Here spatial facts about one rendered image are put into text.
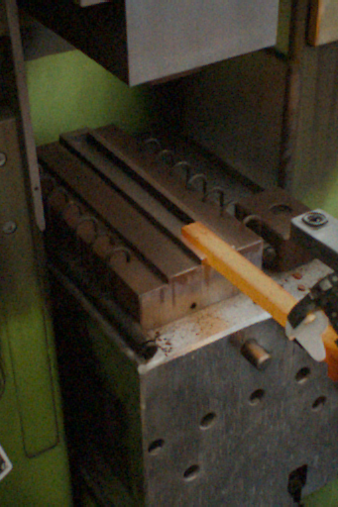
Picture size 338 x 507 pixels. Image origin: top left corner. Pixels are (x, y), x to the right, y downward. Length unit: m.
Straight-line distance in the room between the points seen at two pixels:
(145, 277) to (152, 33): 0.34
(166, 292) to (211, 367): 0.12
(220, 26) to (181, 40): 0.05
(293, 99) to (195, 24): 0.38
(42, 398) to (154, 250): 0.32
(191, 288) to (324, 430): 0.41
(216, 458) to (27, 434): 0.29
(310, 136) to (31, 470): 0.68
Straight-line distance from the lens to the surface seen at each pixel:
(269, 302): 1.06
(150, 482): 1.26
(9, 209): 1.13
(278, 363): 1.27
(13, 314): 1.23
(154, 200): 1.29
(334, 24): 1.29
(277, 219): 1.26
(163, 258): 1.16
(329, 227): 0.94
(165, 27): 0.96
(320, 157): 1.41
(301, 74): 1.31
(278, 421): 1.36
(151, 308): 1.14
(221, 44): 1.01
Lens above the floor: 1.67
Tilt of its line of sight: 36 degrees down
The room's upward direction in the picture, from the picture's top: 1 degrees counter-clockwise
